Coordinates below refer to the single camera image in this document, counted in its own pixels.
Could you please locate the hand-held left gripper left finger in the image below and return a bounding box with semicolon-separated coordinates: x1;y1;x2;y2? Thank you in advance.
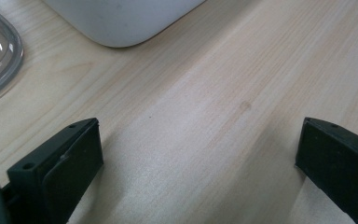
7;117;104;224

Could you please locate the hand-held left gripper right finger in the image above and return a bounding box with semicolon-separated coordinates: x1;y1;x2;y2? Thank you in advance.
295;117;358;224

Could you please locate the pale divided storage box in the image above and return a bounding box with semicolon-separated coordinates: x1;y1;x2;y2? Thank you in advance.
41;0;208;49

